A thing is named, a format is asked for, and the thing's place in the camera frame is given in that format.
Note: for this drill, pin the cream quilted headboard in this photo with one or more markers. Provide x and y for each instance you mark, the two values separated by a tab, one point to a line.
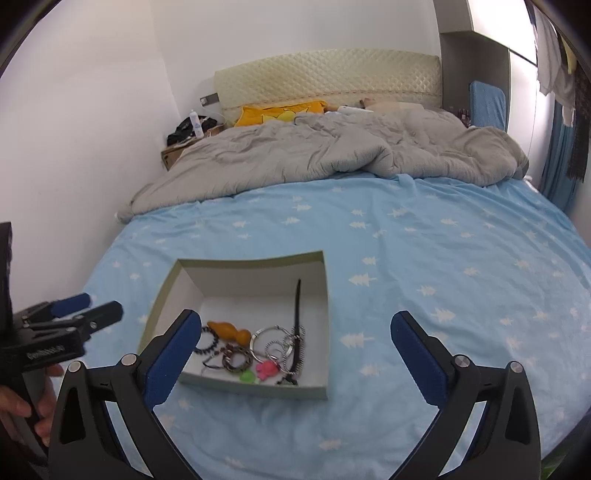
323	76

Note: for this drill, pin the white plastic bottle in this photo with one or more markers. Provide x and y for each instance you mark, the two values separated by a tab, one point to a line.
197	124

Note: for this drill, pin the thin silver hoop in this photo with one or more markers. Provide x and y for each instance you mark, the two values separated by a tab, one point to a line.
282	347

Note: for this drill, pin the yellow hanging garment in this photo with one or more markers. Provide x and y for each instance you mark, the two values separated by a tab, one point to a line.
570	57

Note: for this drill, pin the beige cushion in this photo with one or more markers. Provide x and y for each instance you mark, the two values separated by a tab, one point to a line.
397	106

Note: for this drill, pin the blue curtain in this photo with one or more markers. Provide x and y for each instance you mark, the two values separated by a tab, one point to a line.
556	166

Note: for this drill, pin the yellow pillow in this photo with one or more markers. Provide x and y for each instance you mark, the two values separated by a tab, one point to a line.
268	115

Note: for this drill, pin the blue tree print bedsheet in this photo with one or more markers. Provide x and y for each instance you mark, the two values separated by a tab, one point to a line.
438	277

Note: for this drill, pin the orange gourd pendant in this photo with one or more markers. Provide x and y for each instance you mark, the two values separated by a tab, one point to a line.
226	331

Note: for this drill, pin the green charm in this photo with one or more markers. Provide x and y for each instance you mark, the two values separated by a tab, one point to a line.
248	376

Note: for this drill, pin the silver bangle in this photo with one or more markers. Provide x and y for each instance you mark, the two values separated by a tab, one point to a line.
253	342

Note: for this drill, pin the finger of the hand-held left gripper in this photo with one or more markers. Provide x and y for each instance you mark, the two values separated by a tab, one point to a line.
99	316
71	304

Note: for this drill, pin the person's left hand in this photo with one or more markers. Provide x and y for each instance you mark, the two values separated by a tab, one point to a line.
46	410

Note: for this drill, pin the blue towel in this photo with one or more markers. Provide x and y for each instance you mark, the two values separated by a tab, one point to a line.
487	106

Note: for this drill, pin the black bag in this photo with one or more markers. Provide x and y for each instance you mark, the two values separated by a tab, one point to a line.
184	134

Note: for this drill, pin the dark hanging scarf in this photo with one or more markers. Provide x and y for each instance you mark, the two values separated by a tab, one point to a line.
579	138

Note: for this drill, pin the grey wall socket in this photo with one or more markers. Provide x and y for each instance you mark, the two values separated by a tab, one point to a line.
209	98

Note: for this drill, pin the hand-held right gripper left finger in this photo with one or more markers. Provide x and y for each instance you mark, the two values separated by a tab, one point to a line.
171	360

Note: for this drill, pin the brown cardboard box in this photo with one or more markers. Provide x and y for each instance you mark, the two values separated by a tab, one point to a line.
173	157

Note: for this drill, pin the grey duvet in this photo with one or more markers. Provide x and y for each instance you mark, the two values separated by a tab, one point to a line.
300	152

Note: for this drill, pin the pink flower charm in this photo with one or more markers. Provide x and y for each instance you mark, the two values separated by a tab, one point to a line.
267	369

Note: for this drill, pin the grey wardrobe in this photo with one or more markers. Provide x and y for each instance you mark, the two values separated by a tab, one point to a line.
480	55

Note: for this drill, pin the green cardboard box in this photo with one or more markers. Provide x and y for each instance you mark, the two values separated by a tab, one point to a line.
258	288

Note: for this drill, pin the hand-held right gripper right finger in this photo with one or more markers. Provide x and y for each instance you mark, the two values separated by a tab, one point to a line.
420	360

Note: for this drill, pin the white hanging garments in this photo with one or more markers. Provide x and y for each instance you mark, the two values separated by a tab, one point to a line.
549	60

